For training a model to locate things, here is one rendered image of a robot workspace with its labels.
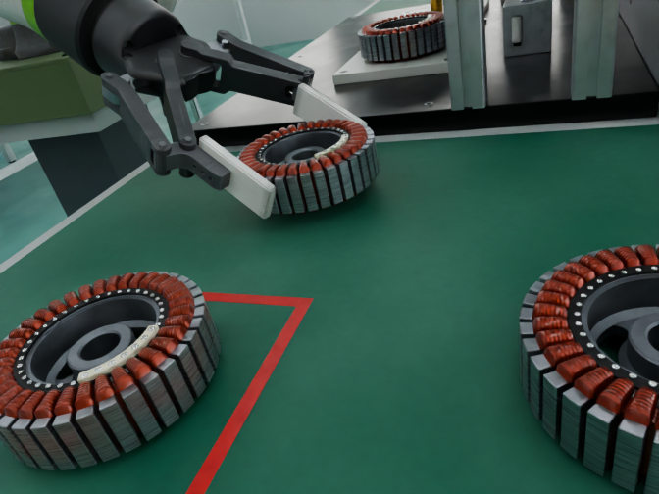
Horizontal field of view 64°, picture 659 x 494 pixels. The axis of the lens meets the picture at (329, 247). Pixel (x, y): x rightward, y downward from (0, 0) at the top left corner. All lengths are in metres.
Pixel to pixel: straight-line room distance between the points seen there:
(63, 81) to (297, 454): 0.85
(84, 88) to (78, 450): 0.79
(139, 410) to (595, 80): 0.42
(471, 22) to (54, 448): 0.42
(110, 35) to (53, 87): 0.54
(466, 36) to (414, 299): 0.27
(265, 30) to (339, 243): 5.81
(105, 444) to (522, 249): 0.24
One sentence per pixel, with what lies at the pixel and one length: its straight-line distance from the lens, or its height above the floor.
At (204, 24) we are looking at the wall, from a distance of 6.48.
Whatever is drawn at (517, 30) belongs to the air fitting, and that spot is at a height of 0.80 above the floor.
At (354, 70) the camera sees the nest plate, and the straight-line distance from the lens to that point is 0.67.
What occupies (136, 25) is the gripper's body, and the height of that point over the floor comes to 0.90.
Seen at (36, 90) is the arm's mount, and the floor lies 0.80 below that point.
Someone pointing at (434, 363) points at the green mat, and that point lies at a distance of 0.26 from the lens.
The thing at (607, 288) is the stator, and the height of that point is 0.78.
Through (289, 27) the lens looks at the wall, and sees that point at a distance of 6.01.
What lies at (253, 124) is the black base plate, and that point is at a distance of 0.58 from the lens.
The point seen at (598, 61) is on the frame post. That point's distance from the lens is 0.50.
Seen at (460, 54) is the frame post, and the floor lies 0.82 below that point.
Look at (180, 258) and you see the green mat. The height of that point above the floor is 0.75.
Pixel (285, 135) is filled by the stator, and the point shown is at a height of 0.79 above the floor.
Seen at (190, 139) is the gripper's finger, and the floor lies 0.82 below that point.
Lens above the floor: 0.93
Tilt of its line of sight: 31 degrees down
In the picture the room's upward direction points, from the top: 13 degrees counter-clockwise
